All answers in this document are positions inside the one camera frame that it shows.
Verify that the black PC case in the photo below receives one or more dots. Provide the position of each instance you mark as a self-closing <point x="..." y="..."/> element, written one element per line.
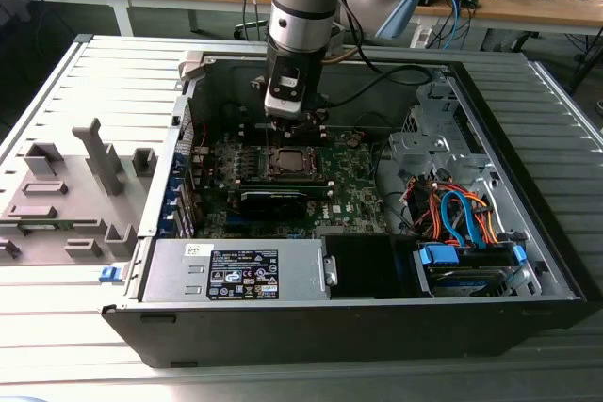
<point x="282" y="331"/>

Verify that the black plastic fan shroud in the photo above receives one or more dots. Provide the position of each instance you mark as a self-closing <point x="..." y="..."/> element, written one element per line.
<point x="358" y="265"/>

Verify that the black graphics card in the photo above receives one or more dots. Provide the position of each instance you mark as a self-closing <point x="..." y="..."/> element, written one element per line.
<point x="273" y="206"/>

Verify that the blue plastic latch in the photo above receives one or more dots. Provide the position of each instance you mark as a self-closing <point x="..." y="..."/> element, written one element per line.
<point x="109" y="275"/>

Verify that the CPU socket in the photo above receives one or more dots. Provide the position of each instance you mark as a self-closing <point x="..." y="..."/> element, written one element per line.
<point x="272" y="175"/>

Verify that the blue disk carrier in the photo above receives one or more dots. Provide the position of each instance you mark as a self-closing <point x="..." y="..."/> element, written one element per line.
<point x="440" y="256"/>

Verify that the silver metal drive cage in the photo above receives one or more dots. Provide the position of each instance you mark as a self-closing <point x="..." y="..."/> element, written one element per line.
<point x="424" y="148"/>

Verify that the round coin battery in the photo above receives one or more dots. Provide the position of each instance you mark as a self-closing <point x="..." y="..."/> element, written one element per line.
<point x="353" y="139"/>

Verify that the grey power supply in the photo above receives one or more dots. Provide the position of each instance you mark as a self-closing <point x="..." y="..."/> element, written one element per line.
<point x="174" y="270"/>

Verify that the silver green CPU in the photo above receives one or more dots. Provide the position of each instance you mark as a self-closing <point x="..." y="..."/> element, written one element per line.
<point x="292" y="161"/>

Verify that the grey parts rack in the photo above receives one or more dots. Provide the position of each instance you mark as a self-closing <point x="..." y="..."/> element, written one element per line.
<point x="70" y="171"/>

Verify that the green motherboard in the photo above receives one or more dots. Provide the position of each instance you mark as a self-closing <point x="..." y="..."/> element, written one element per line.
<point x="348" y="176"/>

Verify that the green RAM stick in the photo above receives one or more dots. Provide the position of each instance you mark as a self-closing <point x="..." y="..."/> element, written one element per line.
<point x="47" y="225"/>

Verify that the silver hard disk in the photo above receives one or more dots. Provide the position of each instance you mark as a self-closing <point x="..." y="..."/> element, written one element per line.
<point x="471" y="282"/>

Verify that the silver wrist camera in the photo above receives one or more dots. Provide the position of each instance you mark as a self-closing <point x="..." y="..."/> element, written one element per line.
<point x="282" y="101"/>

